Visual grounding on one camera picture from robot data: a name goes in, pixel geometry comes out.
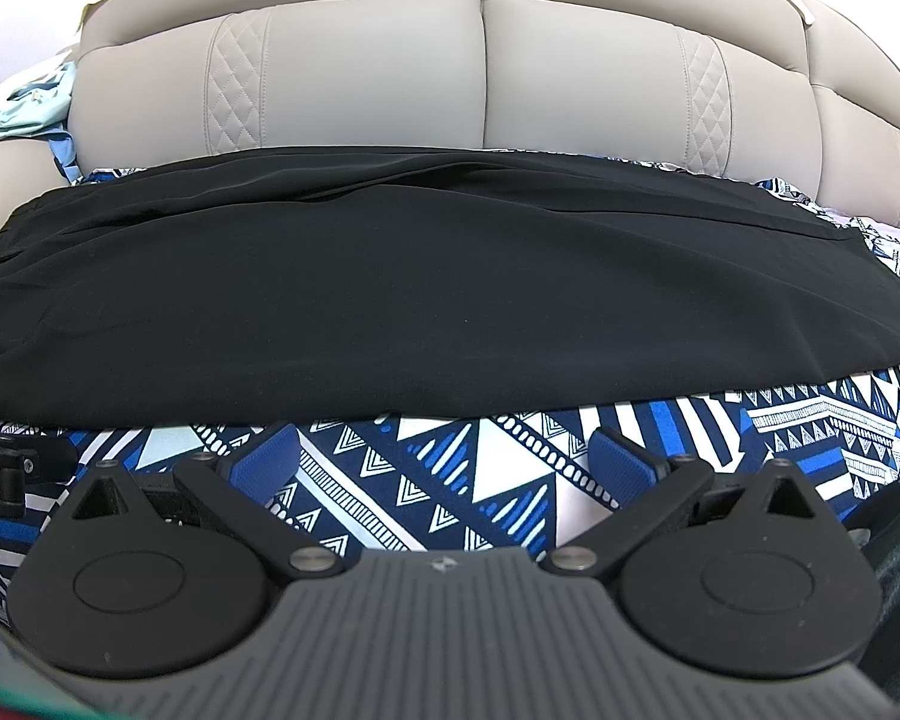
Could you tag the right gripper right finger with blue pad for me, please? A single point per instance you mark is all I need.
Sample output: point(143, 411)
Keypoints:
point(748, 575)

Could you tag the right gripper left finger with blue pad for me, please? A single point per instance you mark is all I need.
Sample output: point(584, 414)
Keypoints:
point(155, 574)

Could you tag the black pants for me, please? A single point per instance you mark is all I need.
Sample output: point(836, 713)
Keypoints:
point(296, 283)

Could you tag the light blue cloth on armrest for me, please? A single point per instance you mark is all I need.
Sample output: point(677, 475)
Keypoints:
point(38, 109)

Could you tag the beige leather sofa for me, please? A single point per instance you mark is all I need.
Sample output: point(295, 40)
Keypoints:
point(748, 89)

